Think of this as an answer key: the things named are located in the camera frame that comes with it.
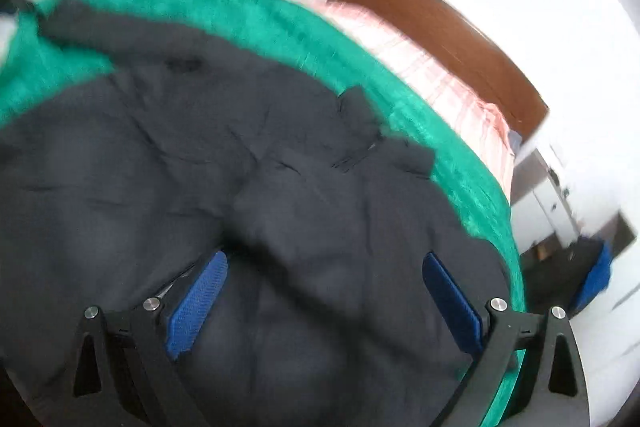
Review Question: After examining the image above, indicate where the green bed blanket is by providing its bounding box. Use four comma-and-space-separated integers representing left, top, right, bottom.
1, 0, 522, 426

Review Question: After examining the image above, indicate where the white bedside cabinet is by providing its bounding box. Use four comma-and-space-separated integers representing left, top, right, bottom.
511, 150, 580, 255

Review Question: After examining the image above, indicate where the brown wooden headboard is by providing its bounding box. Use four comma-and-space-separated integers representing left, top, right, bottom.
331, 0, 549, 141

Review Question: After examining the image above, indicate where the black and blue clothes pile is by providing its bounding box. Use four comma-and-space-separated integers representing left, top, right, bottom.
521, 236, 612, 319

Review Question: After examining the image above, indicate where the black puffer jacket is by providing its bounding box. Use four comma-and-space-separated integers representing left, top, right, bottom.
1, 0, 510, 426

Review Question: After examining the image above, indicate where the pink striped bed sheet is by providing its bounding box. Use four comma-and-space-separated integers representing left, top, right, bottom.
306, 1, 515, 197

